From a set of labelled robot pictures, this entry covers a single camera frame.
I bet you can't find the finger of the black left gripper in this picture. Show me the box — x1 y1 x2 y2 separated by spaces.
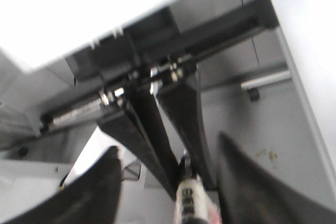
98 91 178 200
157 73 217 190

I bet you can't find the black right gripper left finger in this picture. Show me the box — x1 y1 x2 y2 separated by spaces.
8 146 121 223

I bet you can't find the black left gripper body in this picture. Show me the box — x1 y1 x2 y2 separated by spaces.
39 0 278 132

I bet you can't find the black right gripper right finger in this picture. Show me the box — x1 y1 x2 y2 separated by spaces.
217 132 335 223

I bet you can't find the black white whiteboard marker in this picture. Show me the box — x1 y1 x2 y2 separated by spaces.
173 150 209 223

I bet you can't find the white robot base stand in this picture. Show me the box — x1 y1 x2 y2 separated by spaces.
59 127 147 190

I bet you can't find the white whiteboard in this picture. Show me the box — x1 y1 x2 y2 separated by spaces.
272 0 335 166

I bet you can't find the aluminium frame bar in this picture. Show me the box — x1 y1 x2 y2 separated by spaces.
240 70 291 102

